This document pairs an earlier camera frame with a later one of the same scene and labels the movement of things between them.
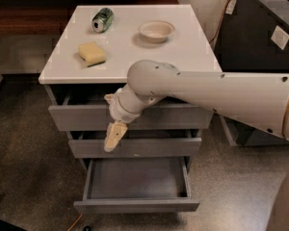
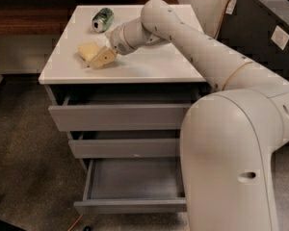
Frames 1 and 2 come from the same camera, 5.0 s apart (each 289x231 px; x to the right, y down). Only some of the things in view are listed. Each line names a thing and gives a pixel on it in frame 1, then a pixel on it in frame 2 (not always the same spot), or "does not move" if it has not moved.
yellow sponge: [91, 53] does not move
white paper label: [279, 38] does not move
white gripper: [119, 111] → [118, 40]
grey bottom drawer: [137, 186] does not move
